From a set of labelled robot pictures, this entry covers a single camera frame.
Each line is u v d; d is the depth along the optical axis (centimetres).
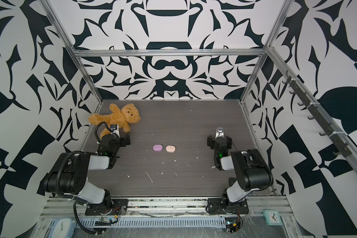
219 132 81
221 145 72
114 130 81
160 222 71
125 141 85
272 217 70
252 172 46
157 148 93
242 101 124
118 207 73
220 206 74
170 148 92
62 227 67
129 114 101
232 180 81
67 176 45
